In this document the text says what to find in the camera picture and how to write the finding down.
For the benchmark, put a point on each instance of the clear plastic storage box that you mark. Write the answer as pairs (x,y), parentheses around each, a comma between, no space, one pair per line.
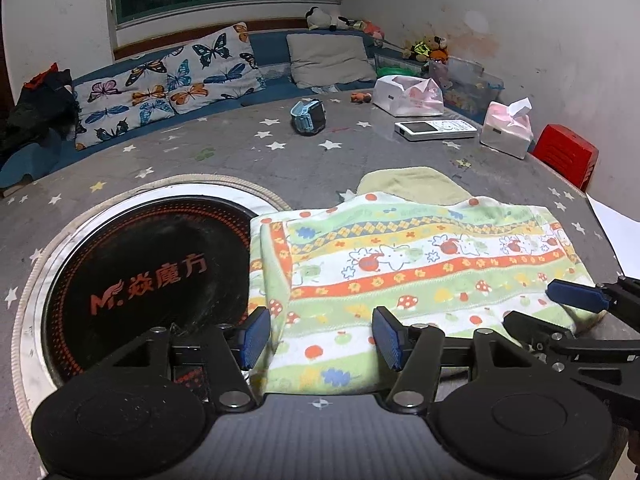
(466,86)

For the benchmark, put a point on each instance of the green toy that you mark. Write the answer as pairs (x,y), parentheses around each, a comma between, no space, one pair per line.
(392,66)

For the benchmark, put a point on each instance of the white pink tissue box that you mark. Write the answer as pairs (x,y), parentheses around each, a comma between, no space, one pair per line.
(408,96)

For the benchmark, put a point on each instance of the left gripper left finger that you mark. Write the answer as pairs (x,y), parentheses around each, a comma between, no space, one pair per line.
(228,352)

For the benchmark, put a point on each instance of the colourful patterned children's garment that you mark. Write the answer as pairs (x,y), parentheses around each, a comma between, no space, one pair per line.
(459,267)

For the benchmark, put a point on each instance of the pink tissue pack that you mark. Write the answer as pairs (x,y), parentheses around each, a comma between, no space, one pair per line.
(507,128)

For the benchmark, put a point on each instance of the grey cushion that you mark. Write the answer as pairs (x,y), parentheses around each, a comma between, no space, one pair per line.
(325,60)

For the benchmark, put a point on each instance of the black white plush toy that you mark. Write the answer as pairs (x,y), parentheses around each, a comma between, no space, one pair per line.
(317,19)

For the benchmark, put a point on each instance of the butterfly pattern pillow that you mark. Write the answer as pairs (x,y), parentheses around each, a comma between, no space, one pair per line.
(218,67)

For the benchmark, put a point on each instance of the red plastic stool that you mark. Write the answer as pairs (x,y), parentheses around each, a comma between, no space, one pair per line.
(567,153)

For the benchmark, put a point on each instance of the yellow orange toy pile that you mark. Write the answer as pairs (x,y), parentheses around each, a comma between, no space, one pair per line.
(428,49)

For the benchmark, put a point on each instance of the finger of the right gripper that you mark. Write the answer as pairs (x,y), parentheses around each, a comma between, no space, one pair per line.
(533,333)
(588,298)

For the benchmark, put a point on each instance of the dark clothes pile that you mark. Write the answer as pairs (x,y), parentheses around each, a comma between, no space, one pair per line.
(45,103)

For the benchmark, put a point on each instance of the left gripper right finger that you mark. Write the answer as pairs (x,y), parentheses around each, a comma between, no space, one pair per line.
(414,353)

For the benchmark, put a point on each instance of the small orange toy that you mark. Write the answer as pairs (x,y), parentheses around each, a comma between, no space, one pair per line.
(361,97)

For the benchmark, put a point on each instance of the blue bench seat cushion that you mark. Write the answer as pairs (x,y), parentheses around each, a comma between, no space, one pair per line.
(271,52)

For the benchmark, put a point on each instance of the white remote device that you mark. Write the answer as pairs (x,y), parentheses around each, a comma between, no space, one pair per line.
(435,129)

